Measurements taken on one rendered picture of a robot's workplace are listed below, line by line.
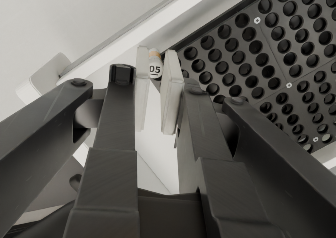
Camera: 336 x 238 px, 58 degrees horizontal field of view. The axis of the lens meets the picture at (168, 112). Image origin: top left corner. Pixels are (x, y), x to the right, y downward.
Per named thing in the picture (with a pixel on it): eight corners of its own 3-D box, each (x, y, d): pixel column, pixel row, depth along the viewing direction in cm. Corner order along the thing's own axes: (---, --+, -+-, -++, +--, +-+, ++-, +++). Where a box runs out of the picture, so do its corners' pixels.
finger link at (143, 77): (143, 133, 16) (128, 131, 15) (143, 87, 22) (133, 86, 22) (150, 77, 14) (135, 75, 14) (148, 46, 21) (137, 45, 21)
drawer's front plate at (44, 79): (179, 214, 46) (187, 279, 36) (50, 58, 36) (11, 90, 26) (188, 209, 46) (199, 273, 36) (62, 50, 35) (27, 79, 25)
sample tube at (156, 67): (160, 63, 25) (162, 80, 21) (145, 61, 25) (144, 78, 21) (162, 48, 25) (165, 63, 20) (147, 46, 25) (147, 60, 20)
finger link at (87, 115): (129, 134, 14) (61, 128, 13) (133, 95, 18) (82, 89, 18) (133, 104, 13) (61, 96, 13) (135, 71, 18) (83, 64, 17)
